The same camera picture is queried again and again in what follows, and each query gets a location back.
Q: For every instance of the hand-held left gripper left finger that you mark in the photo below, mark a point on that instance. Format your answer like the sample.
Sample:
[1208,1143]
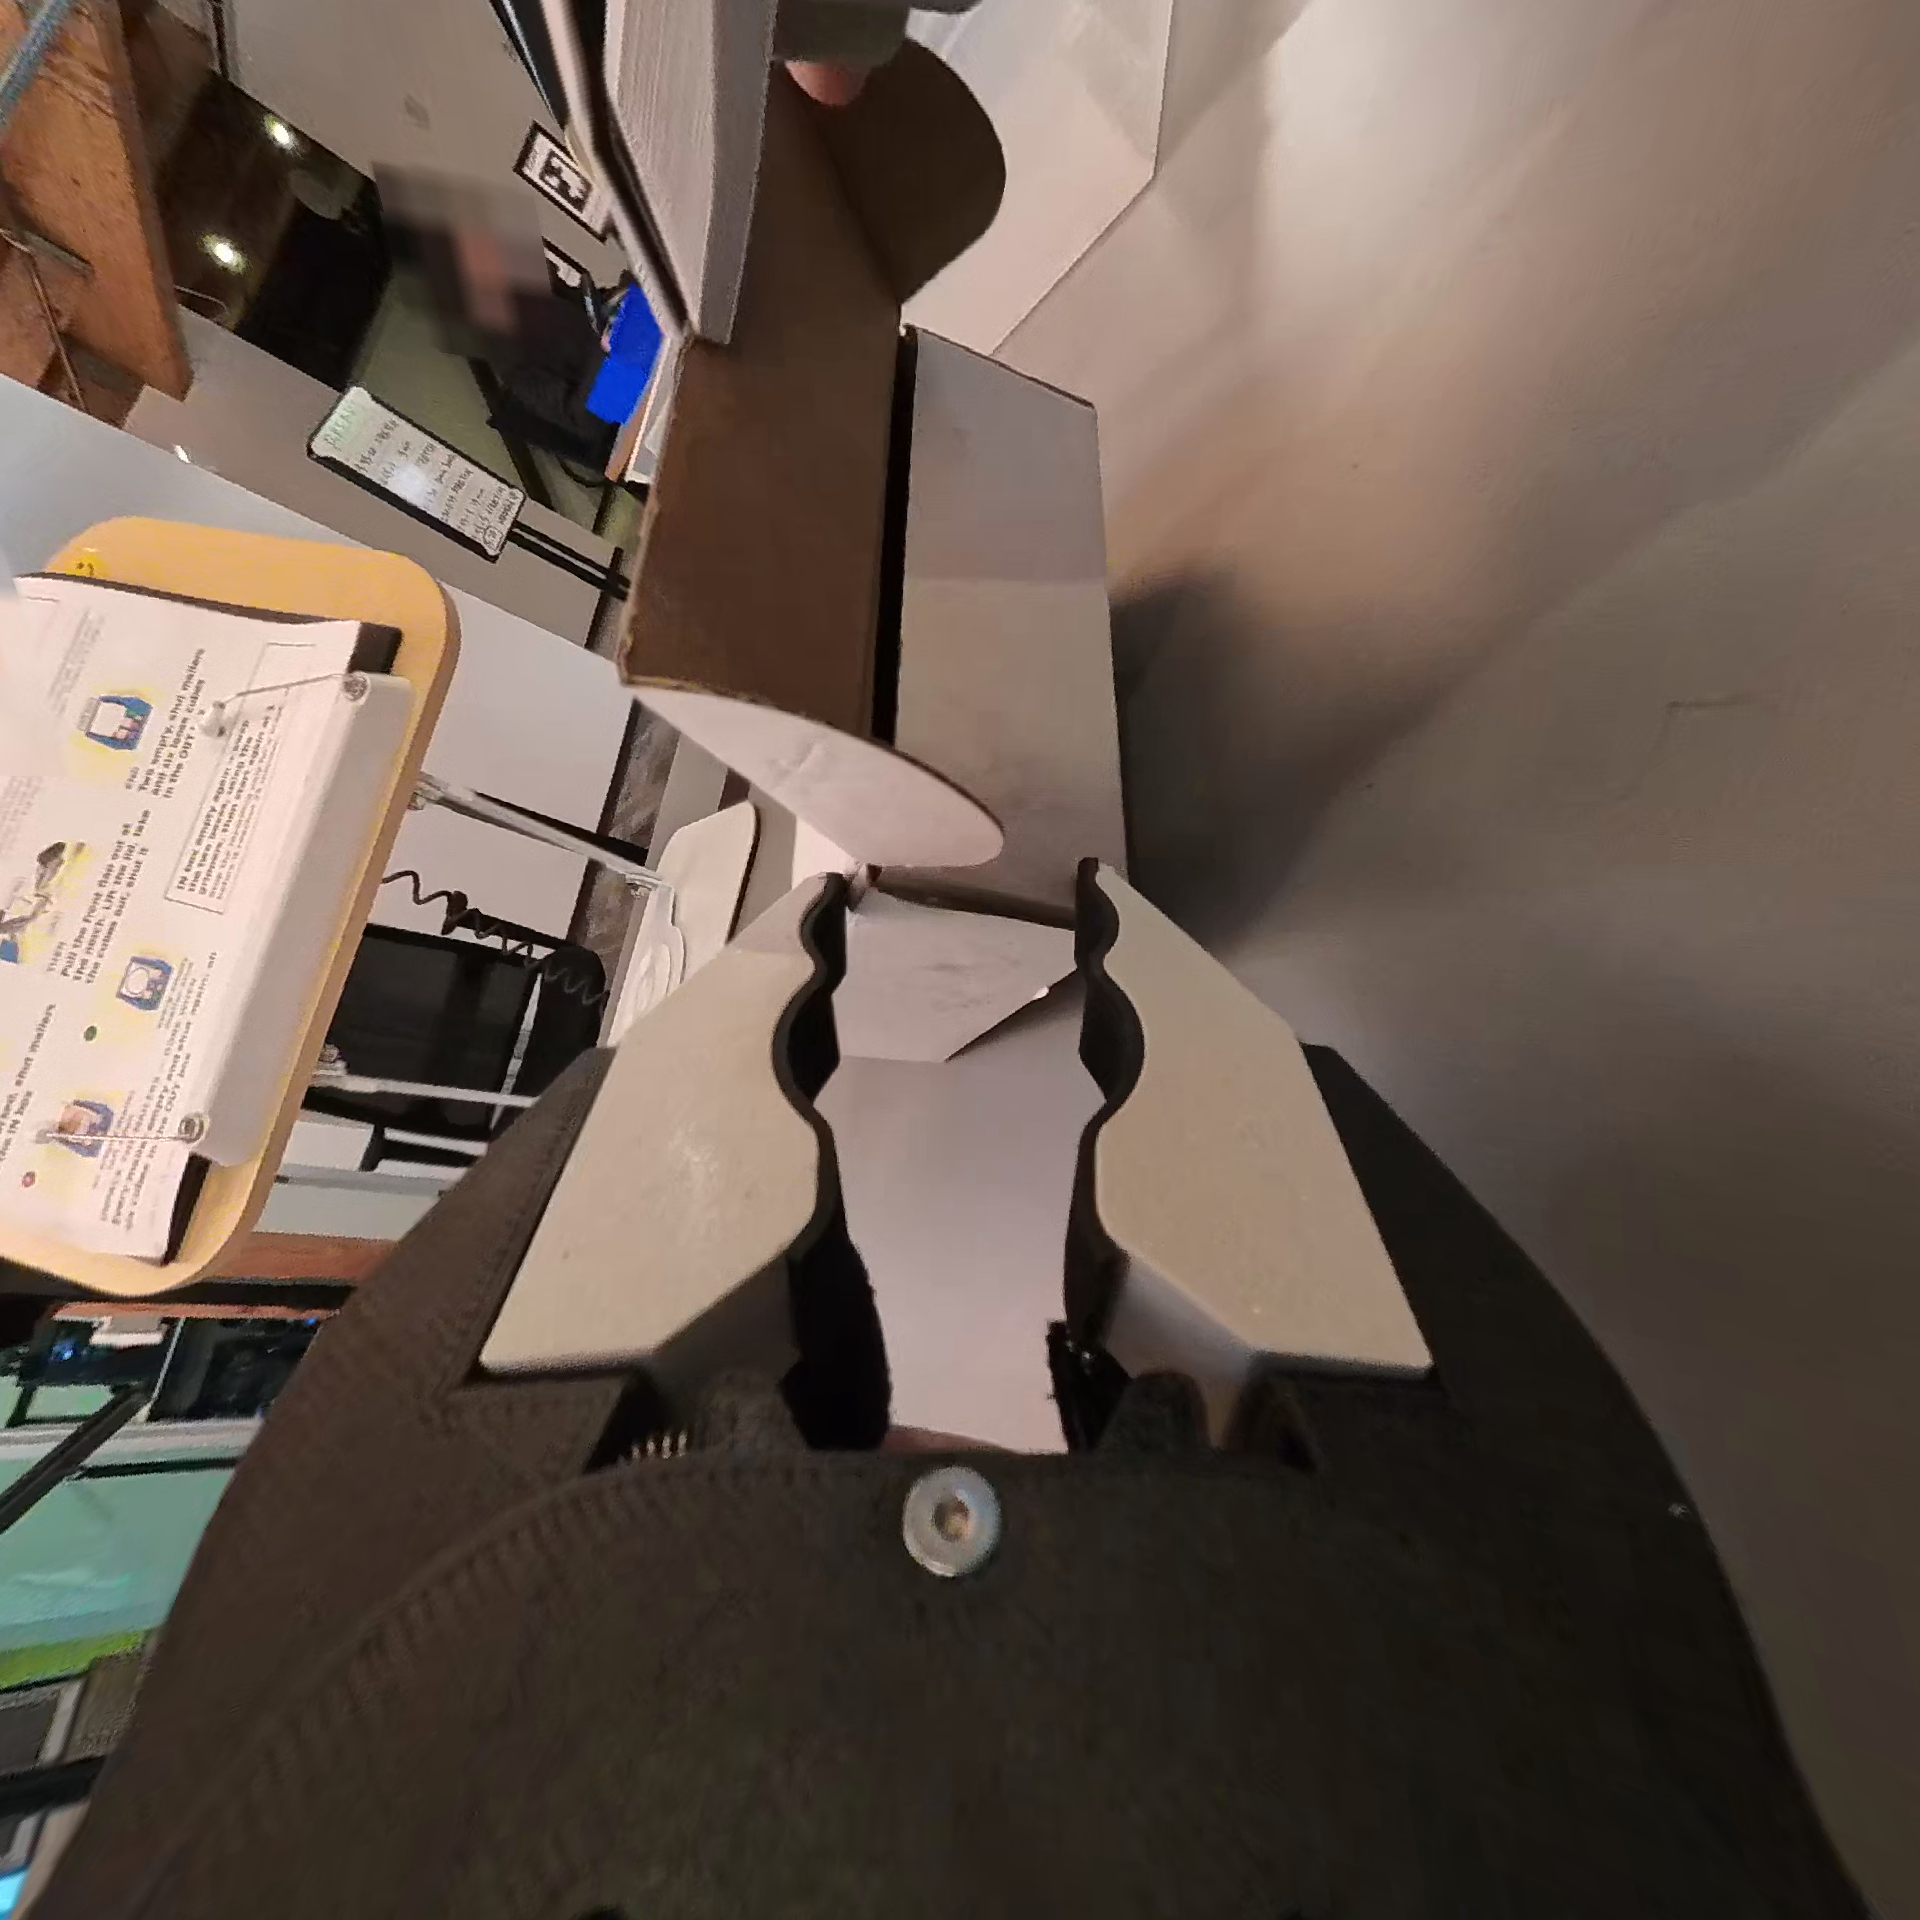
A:
[661,1186]

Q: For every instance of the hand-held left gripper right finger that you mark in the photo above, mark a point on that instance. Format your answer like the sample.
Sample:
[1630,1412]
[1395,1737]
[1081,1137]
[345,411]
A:
[1245,1186]

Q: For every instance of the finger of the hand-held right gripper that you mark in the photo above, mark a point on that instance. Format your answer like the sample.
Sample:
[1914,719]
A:
[698,135]

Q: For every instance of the white cardboard box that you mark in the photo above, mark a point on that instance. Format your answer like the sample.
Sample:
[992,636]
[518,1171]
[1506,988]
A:
[763,525]

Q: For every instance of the person's right hand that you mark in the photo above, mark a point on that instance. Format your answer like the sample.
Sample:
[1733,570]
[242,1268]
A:
[829,83]

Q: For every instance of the blue storage crate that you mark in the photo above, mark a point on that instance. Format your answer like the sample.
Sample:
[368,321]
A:
[626,353]

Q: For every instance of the wooden document board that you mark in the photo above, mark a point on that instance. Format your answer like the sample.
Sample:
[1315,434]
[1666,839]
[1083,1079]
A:
[383,839]

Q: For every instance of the wooden shelf board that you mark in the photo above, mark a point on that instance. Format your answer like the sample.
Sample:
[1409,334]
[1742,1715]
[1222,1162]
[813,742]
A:
[224,1276]

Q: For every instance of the wooden beam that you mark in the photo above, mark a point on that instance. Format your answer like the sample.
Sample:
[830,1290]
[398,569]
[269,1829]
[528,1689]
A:
[90,195]

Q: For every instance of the printed instruction sheet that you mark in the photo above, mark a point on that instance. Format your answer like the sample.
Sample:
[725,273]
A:
[136,902]

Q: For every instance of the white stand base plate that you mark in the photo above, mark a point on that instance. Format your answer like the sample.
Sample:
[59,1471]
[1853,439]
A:
[698,902]

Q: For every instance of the framed wall sign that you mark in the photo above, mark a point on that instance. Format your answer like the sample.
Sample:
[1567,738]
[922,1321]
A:
[411,475]

